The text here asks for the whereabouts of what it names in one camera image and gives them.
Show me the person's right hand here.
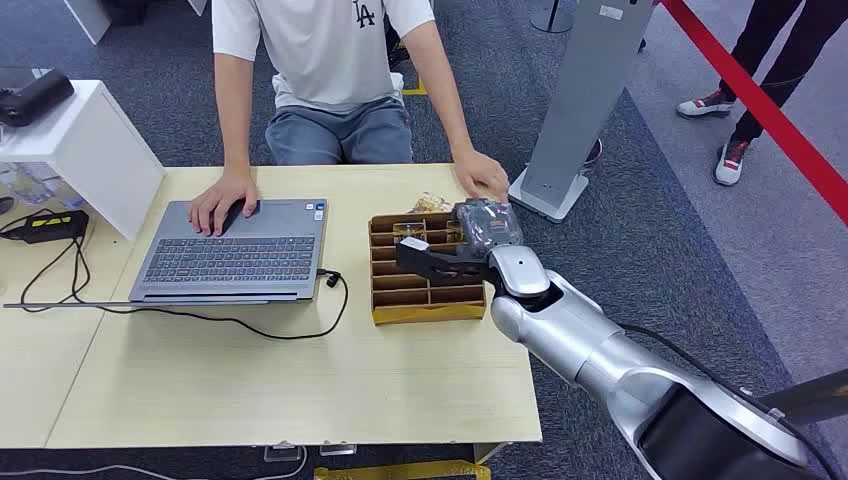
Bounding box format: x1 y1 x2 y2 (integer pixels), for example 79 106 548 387
187 168 260 238

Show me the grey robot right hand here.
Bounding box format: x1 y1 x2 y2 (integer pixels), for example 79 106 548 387
454 197 525 259

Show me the red barrier belt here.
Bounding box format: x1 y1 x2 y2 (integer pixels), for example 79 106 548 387
662 0 848 227

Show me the dark metal rod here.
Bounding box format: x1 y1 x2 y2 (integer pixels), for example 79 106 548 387
760 368 848 426

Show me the white cable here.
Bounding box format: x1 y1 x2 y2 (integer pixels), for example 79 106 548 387
0 447 310 480

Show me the black looped cable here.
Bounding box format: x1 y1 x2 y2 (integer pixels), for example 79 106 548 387
18 238 91 314

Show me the yellow floor frame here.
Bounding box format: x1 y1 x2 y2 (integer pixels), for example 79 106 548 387
313 461 492 480

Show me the white cabinet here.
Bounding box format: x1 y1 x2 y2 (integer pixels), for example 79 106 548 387
62 0 113 46

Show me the round stanchion base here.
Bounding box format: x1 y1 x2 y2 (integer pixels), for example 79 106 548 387
529 0 576 34

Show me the person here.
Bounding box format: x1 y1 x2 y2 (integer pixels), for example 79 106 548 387
675 0 848 187
187 0 511 238

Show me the clear plastic bag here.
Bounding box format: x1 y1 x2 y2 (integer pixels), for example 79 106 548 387
0 162 87 213

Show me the black laptop power cable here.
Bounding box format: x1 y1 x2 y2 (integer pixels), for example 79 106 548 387
69 238 350 342

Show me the black power adapter yellow label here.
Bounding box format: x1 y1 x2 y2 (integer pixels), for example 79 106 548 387
0 209 91 245

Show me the brown cardboard slotted organizer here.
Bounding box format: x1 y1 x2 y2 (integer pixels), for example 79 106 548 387
368 211 488 326

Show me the grey kiosk stand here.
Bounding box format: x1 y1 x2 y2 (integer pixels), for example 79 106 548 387
508 0 657 223

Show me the grey laptop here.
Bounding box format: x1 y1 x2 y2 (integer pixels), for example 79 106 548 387
3 198 329 311

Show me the person's left hand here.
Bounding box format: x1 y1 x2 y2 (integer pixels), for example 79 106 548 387
453 148 511 203

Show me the white table leg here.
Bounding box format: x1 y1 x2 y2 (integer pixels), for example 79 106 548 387
472 442 509 466

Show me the white shelf box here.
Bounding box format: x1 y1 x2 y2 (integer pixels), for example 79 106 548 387
0 79 167 241

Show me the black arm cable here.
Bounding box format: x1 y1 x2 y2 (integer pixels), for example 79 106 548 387
619 323 848 480

